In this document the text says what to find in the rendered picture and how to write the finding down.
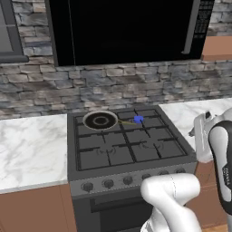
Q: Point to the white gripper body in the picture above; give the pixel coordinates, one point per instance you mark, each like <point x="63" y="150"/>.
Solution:
<point x="202" y="142"/>

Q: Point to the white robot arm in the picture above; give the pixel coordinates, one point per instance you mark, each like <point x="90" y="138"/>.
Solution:
<point x="169" y="193"/>

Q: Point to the black stove knob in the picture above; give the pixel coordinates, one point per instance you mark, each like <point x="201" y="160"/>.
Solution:
<point x="146" y="176"/>
<point x="108" y="183"/>
<point x="87" y="186"/>
<point x="127" y="180"/>
<point x="163" y="172"/>
<point x="180" y="170"/>

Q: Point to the blue burner flame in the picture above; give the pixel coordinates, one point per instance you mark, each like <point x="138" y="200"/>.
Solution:
<point x="139" y="119"/>

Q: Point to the dark grey gas stove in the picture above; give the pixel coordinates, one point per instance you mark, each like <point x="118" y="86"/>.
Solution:
<point x="120" y="151"/>

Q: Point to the brown base cupboard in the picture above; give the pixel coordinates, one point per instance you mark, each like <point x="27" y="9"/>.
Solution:
<point x="33" y="211"/>
<point x="208" y="196"/>

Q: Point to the black frying pan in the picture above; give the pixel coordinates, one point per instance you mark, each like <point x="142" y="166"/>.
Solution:
<point x="100" y="120"/>

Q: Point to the black oven door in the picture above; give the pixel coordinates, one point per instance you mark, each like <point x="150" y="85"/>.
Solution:
<point x="117" y="217"/>

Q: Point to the black microwave oven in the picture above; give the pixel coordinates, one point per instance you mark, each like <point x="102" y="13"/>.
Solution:
<point x="127" y="30"/>

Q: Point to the grey framed window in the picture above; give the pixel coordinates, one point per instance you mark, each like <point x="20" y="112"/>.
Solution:
<point x="10" y="30"/>

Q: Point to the brown wall cupboard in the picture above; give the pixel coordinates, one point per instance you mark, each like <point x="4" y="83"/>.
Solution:
<point x="217" y="48"/>

